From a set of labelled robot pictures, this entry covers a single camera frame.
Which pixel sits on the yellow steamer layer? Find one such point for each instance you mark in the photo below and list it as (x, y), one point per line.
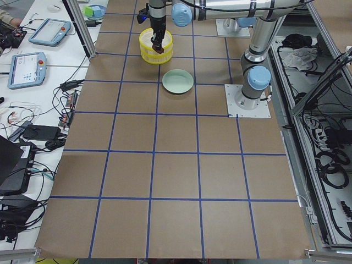
(149, 45)
(156, 58)

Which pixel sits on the light green plate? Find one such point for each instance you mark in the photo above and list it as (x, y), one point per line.
(177, 81)

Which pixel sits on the black power adapter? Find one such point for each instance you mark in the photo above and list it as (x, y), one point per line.
(91, 23)

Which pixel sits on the blue plate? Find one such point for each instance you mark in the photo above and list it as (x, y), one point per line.
(97, 18)

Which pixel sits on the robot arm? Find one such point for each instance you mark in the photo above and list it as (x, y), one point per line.
(233, 23)
(265, 17)

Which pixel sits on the aluminium frame post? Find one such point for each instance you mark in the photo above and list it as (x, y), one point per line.
(76, 16)

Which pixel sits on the white crumpled cloth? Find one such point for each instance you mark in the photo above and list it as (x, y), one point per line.
(301, 58)

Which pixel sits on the upper teach pendant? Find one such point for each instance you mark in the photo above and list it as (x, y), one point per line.
(50, 32)

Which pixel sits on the blue foam block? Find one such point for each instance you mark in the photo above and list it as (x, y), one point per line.
(97, 11)

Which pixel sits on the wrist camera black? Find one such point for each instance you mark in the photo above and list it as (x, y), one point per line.
(143, 14)

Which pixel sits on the dark brown bun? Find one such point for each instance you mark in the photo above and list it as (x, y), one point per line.
(159, 50)

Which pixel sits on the black laptop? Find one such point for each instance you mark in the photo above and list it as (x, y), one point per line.
(16, 161)

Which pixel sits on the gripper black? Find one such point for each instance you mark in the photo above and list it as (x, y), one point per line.
(157, 24)

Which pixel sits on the teach pendant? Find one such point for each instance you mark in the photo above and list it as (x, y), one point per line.
(27, 70)
(50, 32)

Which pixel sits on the lower teach pendant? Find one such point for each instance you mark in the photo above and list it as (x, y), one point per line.
(27, 70)

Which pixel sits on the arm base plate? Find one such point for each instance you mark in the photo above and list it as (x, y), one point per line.
(235, 28)
(239, 106)

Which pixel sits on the green foam block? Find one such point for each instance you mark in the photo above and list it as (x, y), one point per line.
(88, 11)

